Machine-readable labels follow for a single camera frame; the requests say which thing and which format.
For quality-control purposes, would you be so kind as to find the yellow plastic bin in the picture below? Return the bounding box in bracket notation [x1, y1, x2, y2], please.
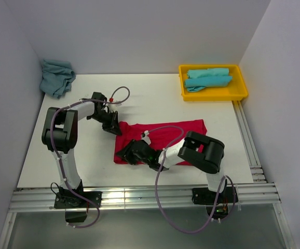
[179, 64, 249, 101]

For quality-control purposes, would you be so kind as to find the rolled teal t-shirt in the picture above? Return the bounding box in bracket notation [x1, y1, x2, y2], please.
[187, 68, 229, 79]
[184, 76, 233, 92]

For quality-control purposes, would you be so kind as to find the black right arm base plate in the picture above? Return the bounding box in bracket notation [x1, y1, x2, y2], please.
[192, 186, 239, 205]

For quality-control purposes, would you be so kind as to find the red t-shirt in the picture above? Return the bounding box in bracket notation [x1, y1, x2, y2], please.
[114, 119, 207, 153]

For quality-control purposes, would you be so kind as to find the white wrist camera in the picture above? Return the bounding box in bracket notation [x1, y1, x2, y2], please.
[141, 130, 152, 145]
[108, 97, 122, 111]

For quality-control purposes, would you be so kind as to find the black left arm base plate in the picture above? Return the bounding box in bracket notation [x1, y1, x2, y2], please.
[54, 191, 102, 209]

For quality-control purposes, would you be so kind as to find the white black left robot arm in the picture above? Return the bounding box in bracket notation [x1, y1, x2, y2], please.
[42, 92, 122, 207]

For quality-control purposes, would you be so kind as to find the crumpled grey-blue t-shirt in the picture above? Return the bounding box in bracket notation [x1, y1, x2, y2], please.
[39, 59, 76, 99]

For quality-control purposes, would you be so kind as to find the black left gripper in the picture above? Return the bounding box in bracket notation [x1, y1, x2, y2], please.
[89, 110, 121, 136]

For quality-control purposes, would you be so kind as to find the aluminium mounting rail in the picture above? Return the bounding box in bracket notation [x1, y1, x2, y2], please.
[8, 183, 281, 213]

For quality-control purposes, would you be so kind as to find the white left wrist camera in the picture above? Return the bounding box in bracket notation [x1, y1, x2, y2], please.
[108, 97, 122, 111]

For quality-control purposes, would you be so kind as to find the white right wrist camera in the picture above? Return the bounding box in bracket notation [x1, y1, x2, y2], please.
[141, 130, 152, 145]

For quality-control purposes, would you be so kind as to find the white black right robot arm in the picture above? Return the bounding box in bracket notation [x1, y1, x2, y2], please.
[116, 130, 227, 202]

